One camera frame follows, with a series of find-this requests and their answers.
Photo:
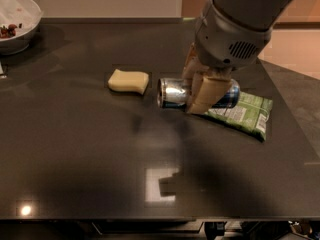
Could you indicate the white bowl with food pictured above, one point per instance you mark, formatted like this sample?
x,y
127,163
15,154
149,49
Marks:
x,y
19,20

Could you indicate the yellow sponge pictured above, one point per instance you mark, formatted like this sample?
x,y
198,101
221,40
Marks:
x,y
128,81

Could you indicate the silver blue redbull can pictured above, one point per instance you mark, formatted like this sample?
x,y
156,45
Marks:
x,y
174,93

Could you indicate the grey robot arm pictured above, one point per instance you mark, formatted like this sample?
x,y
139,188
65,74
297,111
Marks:
x,y
256,14

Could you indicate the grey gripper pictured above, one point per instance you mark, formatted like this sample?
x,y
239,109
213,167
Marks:
x,y
224,44

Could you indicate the green chip bag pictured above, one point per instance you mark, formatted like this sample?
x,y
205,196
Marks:
x,y
249,116

